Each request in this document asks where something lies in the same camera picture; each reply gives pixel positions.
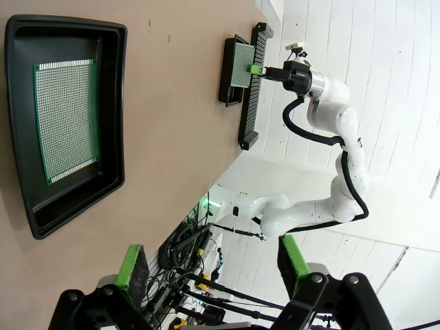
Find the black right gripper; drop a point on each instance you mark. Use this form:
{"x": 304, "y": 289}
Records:
{"x": 297, "y": 79}

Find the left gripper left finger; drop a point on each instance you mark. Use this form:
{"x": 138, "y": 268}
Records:
{"x": 132, "y": 275}

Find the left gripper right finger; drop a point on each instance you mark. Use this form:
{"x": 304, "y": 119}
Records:
{"x": 292, "y": 264}

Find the green perforated circuit board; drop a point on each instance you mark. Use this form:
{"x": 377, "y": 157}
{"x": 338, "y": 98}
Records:
{"x": 65, "y": 120}
{"x": 240, "y": 65}

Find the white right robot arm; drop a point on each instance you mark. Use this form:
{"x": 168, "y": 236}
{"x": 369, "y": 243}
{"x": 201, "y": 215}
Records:
{"x": 343, "y": 117}

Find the black ESD tray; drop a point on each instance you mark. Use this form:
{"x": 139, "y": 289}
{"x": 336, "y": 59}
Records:
{"x": 224, "y": 68}
{"x": 20, "y": 137}

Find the black slotted PCB rack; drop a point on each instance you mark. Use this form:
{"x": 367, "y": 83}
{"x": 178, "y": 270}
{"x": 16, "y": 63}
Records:
{"x": 252, "y": 113}

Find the black tripod legs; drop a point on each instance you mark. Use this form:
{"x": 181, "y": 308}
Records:
{"x": 240, "y": 295}

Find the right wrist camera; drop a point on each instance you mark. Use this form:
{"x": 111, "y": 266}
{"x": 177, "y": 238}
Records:
{"x": 295, "y": 45}

